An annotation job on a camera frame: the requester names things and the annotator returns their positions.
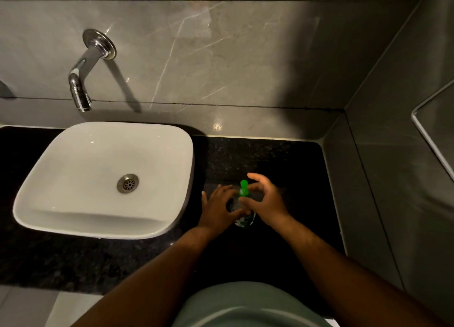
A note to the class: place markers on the person's left hand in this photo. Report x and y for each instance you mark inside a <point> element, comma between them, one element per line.
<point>214,215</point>

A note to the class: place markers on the person's right hand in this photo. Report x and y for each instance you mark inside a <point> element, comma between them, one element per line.
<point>271,206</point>

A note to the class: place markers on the person's left little finger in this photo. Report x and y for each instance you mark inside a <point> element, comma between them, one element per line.
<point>204,197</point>

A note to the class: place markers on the person's left middle finger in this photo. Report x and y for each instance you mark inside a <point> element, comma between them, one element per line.
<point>222,189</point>

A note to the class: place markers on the person's left thumb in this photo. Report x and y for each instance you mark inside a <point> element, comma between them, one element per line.
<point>238,213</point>

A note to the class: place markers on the person's right thumb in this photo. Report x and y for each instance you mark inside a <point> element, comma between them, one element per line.
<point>249,202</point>

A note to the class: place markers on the soap bottle with green pump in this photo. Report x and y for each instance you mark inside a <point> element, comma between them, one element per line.
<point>244,187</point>

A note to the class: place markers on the person's left forearm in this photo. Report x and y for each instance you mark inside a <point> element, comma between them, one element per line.
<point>156,280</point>

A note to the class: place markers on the person's right forearm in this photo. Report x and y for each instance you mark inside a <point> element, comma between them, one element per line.
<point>347,284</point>

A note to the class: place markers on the metal sink drain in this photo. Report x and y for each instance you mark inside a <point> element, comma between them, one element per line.
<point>127,184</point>

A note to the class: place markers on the grey-green shirt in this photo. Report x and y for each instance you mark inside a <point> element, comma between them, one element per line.
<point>244,307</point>

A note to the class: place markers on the white ceramic sink basin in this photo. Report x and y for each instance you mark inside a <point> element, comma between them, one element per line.
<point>85,167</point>

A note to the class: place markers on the chrome wall faucet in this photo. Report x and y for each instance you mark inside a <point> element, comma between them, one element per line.
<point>87,62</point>

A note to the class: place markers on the metal towel rail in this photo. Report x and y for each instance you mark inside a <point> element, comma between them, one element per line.
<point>427,131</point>

